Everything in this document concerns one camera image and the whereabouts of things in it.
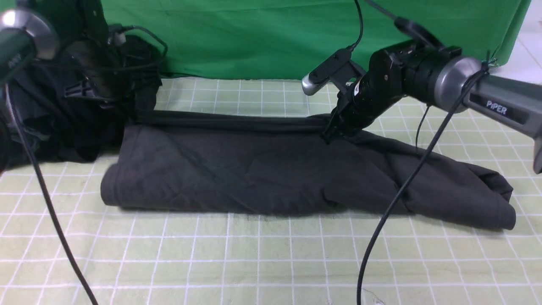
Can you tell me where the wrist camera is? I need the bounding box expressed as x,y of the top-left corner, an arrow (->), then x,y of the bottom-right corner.
301,47 -> 366,95
107,23 -> 127,47

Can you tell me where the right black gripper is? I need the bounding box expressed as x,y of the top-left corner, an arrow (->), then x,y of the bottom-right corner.
322,64 -> 403,142

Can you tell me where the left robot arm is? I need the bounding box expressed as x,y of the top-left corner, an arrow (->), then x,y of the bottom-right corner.
1,0 -> 130,102

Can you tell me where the green backdrop cloth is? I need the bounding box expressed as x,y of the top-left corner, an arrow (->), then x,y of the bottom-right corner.
90,0 -> 531,80

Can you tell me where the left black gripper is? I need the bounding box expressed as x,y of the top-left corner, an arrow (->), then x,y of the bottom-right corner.
64,40 -> 127,102

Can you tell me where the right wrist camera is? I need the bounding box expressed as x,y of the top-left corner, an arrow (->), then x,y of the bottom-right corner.
301,47 -> 366,95

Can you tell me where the pile of black clothes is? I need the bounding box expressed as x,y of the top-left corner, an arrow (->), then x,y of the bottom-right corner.
6,35 -> 161,164

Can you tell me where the dark gray long-sleeve top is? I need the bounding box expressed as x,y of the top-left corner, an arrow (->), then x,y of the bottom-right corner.
100,110 -> 517,231

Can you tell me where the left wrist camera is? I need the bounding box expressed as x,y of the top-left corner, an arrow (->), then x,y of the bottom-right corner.
107,23 -> 127,47

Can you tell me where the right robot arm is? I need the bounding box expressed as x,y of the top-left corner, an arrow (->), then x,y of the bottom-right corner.
322,41 -> 542,174

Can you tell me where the green checkered table mat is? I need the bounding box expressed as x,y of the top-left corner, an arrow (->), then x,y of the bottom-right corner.
0,78 -> 542,305

